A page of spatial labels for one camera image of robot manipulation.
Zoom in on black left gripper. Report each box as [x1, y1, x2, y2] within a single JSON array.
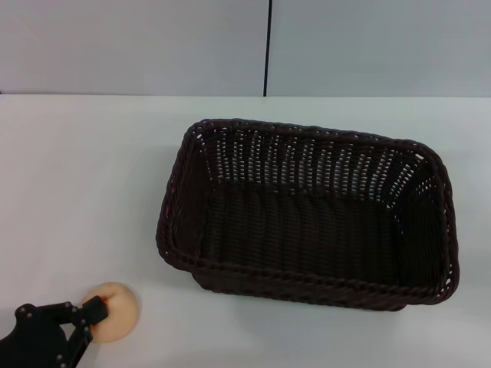
[[0, 297, 110, 368]]

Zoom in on round bun with orange filling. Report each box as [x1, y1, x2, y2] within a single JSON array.
[[81, 282, 141, 343]]

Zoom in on black woven plastic basket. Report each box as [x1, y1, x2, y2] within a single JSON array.
[[155, 117, 460, 313]]

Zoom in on thin black vertical wall strip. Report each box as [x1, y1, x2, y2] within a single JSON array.
[[262, 0, 274, 97]]

